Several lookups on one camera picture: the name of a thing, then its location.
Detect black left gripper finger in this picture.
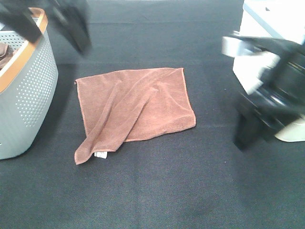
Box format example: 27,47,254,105
50,0,92,55
0,0,42,43

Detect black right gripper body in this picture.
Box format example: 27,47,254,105
222,33,305,134

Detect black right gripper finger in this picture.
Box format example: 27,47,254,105
234,114,274,150

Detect brown microfibre towel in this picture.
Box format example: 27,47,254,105
74,68,196,165

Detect brown towels in basket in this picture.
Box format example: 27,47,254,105
0,43,18,70

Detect grey perforated laundry basket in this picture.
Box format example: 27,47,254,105
0,8,58,159

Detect black table cloth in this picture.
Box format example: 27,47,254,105
0,0,305,229

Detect white storage bin grey rim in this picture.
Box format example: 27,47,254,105
232,0,305,143

